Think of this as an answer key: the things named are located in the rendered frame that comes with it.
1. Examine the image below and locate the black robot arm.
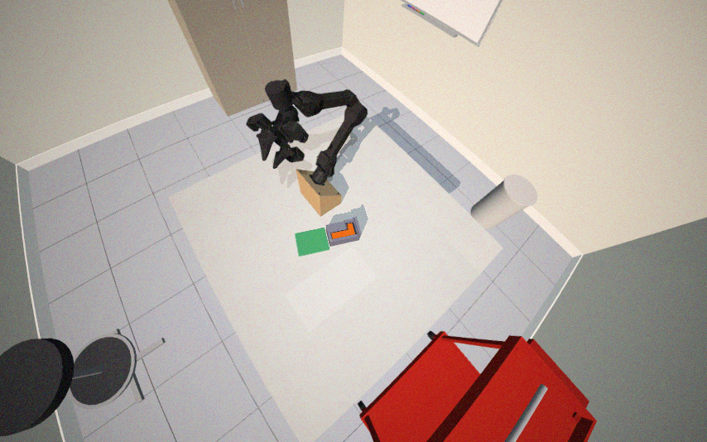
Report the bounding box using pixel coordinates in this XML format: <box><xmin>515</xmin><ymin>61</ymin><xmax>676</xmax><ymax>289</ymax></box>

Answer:
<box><xmin>265</xmin><ymin>79</ymin><xmax>368</xmax><ymax>185</ymax></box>

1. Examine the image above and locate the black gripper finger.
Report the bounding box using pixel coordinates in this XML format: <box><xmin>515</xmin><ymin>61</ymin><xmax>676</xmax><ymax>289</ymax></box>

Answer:
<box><xmin>256</xmin><ymin>131</ymin><xmax>277</xmax><ymax>161</ymax></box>
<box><xmin>273</xmin><ymin>148</ymin><xmax>295</xmax><ymax>169</ymax></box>

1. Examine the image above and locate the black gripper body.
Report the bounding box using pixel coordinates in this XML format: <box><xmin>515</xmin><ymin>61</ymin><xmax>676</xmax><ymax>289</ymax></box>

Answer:
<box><xmin>247</xmin><ymin>113</ymin><xmax>305</xmax><ymax>163</ymax></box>

